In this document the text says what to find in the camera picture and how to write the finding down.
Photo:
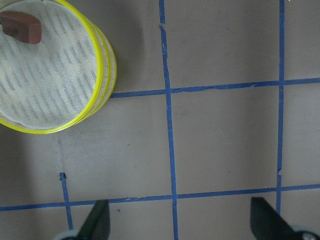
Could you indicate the brown bun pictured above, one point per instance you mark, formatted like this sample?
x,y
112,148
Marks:
x,y
21,26

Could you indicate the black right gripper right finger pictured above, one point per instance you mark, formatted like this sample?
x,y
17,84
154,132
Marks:
x,y
266,223

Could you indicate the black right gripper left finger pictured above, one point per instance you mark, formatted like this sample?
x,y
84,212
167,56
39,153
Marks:
x,y
97,225

